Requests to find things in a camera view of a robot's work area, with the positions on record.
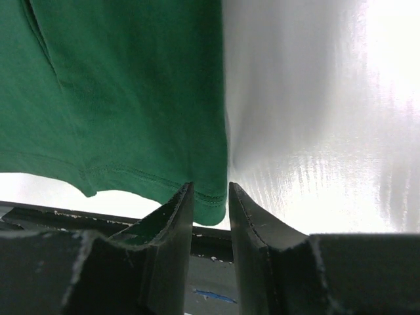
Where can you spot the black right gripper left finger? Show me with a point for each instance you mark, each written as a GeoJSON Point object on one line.
{"type": "Point", "coordinates": [57, 261]}

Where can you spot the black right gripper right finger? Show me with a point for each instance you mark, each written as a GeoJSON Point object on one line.
{"type": "Point", "coordinates": [280, 270]}

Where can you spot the green t shirt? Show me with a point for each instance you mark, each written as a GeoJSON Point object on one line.
{"type": "Point", "coordinates": [117, 95]}

